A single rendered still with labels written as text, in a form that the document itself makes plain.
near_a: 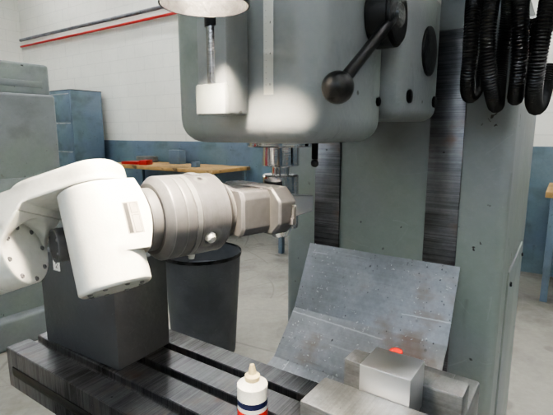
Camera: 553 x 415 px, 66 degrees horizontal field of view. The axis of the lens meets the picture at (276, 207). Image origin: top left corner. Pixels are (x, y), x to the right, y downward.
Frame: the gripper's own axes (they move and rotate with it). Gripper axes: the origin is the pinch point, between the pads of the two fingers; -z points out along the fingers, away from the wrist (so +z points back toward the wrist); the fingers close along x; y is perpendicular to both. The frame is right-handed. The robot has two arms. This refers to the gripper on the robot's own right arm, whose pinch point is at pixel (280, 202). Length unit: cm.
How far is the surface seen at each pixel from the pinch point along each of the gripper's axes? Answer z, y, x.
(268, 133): 7.2, -8.8, -5.9
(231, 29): 11.2, -18.9, -4.8
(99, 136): -235, -4, 708
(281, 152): 1.6, -6.5, -1.8
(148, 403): 11.8, 31.8, 16.4
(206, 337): -88, 105, 155
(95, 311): 13.2, 22.1, 33.0
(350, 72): 4.7, -14.4, -14.5
